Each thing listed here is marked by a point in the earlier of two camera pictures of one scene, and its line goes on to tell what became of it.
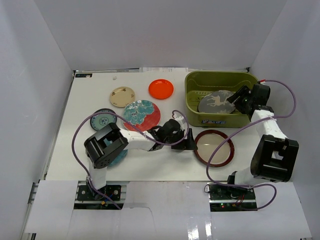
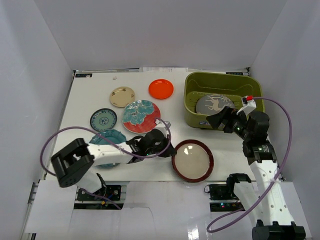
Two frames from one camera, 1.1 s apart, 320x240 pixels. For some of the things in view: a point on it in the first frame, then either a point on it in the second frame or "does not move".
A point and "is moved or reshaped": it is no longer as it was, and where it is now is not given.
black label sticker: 83,75 does not move
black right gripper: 242,93 → 226,113
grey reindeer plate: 216,102 is moved or reshaped
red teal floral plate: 143,114 does not move
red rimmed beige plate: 207,143 → 194,160
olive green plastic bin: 198,83 does not move
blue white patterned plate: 99,121 does not move
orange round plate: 161,89 does not move
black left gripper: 186,141 → 163,149
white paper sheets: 163,69 does not move
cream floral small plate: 121,96 does not move
